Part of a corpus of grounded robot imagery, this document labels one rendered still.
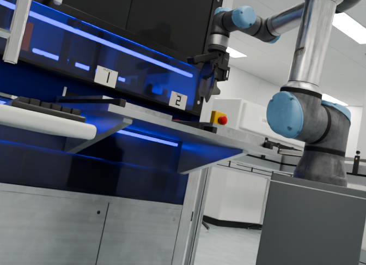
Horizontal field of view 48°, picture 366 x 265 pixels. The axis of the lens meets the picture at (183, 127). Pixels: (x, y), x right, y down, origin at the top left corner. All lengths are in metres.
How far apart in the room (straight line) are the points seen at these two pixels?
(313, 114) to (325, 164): 0.15
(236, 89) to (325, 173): 7.44
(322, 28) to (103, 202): 0.94
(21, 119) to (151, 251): 1.06
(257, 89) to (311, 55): 7.92
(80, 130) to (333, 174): 0.71
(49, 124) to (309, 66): 0.70
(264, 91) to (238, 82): 0.85
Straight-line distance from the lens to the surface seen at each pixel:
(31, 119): 0.80
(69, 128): 0.81
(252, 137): 1.46
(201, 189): 2.04
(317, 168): 1.21
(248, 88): 8.86
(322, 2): 1.23
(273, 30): 1.56
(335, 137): 1.24
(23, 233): 1.47
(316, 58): 1.19
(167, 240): 1.77
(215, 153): 1.57
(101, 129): 1.26
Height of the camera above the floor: 0.76
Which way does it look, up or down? 5 degrees up
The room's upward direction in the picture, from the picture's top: 11 degrees clockwise
